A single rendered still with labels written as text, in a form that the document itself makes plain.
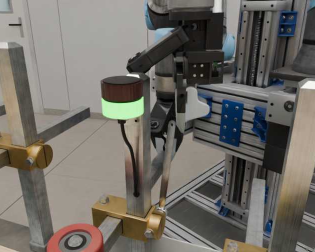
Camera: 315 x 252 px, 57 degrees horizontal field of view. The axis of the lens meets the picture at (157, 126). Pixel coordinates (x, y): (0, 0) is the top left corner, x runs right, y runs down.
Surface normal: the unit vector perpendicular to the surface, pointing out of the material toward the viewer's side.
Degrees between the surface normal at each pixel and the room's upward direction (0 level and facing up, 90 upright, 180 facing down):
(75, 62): 90
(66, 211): 0
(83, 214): 0
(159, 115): 28
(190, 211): 0
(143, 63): 91
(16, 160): 90
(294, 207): 90
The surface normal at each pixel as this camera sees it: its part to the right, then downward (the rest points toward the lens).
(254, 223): 0.00, -0.93
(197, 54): 0.00, 0.37
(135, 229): -0.35, 0.35
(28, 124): 0.94, 0.13
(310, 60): -0.73, -0.05
